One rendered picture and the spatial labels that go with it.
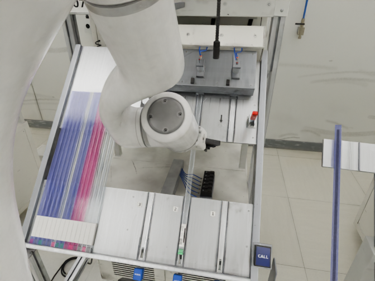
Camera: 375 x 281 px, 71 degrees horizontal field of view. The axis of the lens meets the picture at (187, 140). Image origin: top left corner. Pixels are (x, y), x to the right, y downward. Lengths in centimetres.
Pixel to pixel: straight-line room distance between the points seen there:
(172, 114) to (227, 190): 80
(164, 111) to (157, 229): 46
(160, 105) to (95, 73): 63
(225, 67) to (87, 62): 51
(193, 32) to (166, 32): 62
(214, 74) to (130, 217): 50
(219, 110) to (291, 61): 170
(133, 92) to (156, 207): 51
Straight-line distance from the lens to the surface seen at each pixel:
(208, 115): 85
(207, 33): 92
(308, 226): 203
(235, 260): 79
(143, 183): 122
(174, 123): 41
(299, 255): 185
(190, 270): 78
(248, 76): 85
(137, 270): 81
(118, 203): 84
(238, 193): 118
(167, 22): 30
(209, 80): 84
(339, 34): 255
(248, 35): 91
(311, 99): 264
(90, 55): 109
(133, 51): 30
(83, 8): 105
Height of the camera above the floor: 138
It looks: 30 degrees down
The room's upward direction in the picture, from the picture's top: straight up
